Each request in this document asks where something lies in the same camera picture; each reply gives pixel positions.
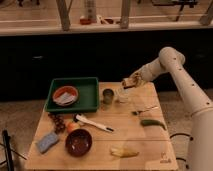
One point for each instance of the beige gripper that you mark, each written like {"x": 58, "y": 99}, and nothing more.
{"x": 135, "y": 80}

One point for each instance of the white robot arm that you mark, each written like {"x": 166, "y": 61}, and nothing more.
{"x": 199, "y": 105}

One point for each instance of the paper cup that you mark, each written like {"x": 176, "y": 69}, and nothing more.
{"x": 108, "y": 95}

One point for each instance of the clear glass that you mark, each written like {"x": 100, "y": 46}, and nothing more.
{"x": 122, "y": 95}

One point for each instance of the metal fork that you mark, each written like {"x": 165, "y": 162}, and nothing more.
{"x": 137, "y": 112}

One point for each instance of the green plastic tray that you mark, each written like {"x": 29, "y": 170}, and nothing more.
{"x": 88, "y": 95}

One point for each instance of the green chili pepper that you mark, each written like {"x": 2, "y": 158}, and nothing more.
{"x": 150, "y": 122}

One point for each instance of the orange bowl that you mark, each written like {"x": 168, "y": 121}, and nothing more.
{"x": 65, "y": 89}

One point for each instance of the grey cloth in bowl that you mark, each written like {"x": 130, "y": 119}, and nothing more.
{"x": 65, "y": 98}

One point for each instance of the banana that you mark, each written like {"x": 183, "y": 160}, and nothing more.
{"x": 123, "y": 152}

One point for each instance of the apple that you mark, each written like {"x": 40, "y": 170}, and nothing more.
{"x": 71, "y": 126}

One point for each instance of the dark red bowl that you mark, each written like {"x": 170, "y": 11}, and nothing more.
{"x": 78, "y": 143}

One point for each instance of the bunch of dark grapes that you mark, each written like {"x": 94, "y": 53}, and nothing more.
{"x": 59, "y": 125}

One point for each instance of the blue sponge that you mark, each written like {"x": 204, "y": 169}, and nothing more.
{"x": 46, "y": 142}

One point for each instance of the black tripod stand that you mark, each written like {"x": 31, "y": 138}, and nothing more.
{"x": 8, "y": 151}

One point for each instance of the white handled brush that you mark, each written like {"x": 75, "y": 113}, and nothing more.
{"x": 83, "y": 119}

